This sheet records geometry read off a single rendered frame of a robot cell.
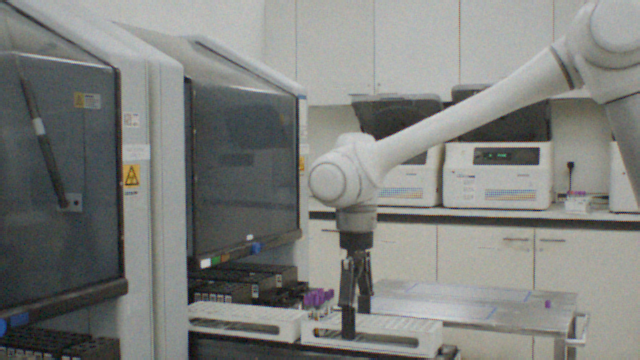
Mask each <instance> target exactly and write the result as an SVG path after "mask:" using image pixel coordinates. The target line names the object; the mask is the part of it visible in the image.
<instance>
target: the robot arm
mask: <svg viewBox="0 0 640 360"><path fill-rule="evenodd" d="M583 85H586V87H587V89H588V92H589V94H590V97H591V98H592V99H593V100H595V101H596V102H597V103H599V104H603V103H604V106H605V109H606V112H607V115H608V118H609V121H610V125H611V128H612V131H613V134H614V137H615V140H616V143H617V146H618V149H619V153H620V156H621V159H622V162H623V165H624V168H625V171H626V174H627V177H628V181H629V184H630V187H632V190H633V193H634V196H635V199H636V202H637V205H638V208H639V212H640V0H589V1H588V2H587V3H586V4H585V5H584V6H583V7H582V9H581V10H580V11H579V12H578V14H577V15H576V17H575V18H574V20H573V22H572V25H571V28H570V30H569V31H568V32H567V34H566V35H563V36H562V37H560V38H559V39H558V40H556V42H555V43H553V44H552V45H550V46H548V47H547V48H545V49H544V50H543V51H542V52H540V53H539V54H538V55H537V56H535V57H534V58H533V59H532V60H530V61H529V62H527V63H525V64H524V65H523V66H521V67H520V68H519V69H517V70H516V71H515V72H513V73H512V75H511V76H509V77H508V78H506V79H505V80H503V81H501V82H500V83H498V84H497V85H494V86H492V87H490V88H488V89H487V90H485V91H483V92H481V93H479V94H477V95H475V96H473V97H471V98H469V99H467V100H464V101H462V102H459V104H457V105H455V106H453V107H451V108H449V109H447V110H445V111H443V112H441V113H439V114H436V115H434V116H432V117H430V118H428V119H426V120H424V121H421V122H419V123H417V124H415V125H413V126H410V127H408V128H406V130H404V131H402V132H399V133H397V134H395V135H393V136H391V137H388V138H385V139H383V140H380V141H378V142H375V140H374V138H373V137H372V136H370V135H367V134H363V133H349V134H343V135H341V136H339V138H337V140H336V143H335V145H334V148H333V149H332V150H330V152H328V153H326V155H323V156H321V157H320V158H318V159H317V160H316V161H315V162H313V164H312V165H311V167H310V169H309V172H308V176H307V184H308V187H309V188H310V191H311V193H312V194H313V197H315V199H316V200H318V202H319V203H320V204H322V205H324V206H326V207H329V208H335V227H336V229H337V230H342V231H340V247H341V248H342V250H346V251H347V256H346V259H342V260H341V280H340V292H338V303H337V307H338V308H342V339H351V340H355V339H356V307H353V305H354V298H355V291H356V285H358V290H359V295H357V314H368V315H371V296H374V292H373V290H374V288H373V277H372V266H371V252H370V251H366V249H371V248H373V246H374V232H373V231H371V230H375V229H376V228H377V196H378V193H379V188H380V187H382V184H383V180H384V178H385V175H387V174H388V172H389V171H391V170H392V169H393V168H395V167H396V166H398V165H399V164H401V163H403V162H405V161H406V160H408V159H410V158H413V157H415V156H417V155H419V154H421V152H423V151H425V150H427V149H429V148H432V147H434V146H436V145H439V144H442V143H444V142H446V141H448V140H451V139H453V138H455V137H457V136H459V135H462V134H465V133H467V132H469V131H472V130H474V129H476V127H478V126H480V125H483V124H485V123H487V122H489V121H491V120H494V119H497V118H499V117H501V116H503V115H505V114H508V113H510V112H512V111H514V110H517V109H519V108H522V107H524V106H528V105H531V104H534V103H537V102H540V101H542V100H545V99H548V97H551V96H555V95H558V94H562V93H566V92H569V91H571V90H574V89H576V88H578V87H581V86H583ZM346 300H347V302H346Z"/></svg>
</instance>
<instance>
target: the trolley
mask: <svg viewBox="0 0 640 360"><path fill-rule="evenodd" d="M373 288H374V290H373V292H374V296H371V315H379V316H391V317H403V318H414V319H426V320H437V321H442V327H451V328H460V329H470V330H480V331H490V332H499V333H510V334H519V335H529V336H540V337H549V338H554V360H565V346H567V356H566V360H576V358H577V347H585V344H586V339H587V334H588V329H589V322H590V317H591V312H590V311H582V310H577V302H578V298H579V294H578V293H568V292H554V291H541V290H527V289H514V288H501V287H488V286H475V285H461V284H448V283H434V282H421V281H407V280H394V279H381V280H379V281H377V282H376V283H374V284H373ZM545 300H550V301H551V308H545ZM577 316H580V317H586V318H585V323H584V328H583V332H582V336H581V340H578V339H577ZM566 336H567V338H566Z"/></svg>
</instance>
